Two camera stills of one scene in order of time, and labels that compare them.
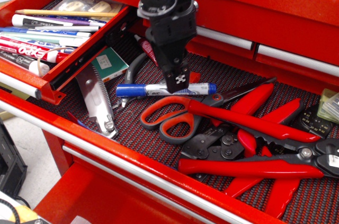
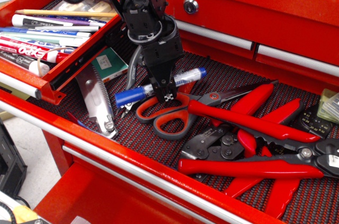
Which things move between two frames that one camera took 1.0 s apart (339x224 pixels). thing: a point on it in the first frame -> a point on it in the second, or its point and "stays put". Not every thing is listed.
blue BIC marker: (161, 90) -> (133, 96)
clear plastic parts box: (328, 108) stays put
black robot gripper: (172, 26) -> (161, 45)
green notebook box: (108, 64) stays put
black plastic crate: (13, 170) stays put
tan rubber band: (47, 50) stays put
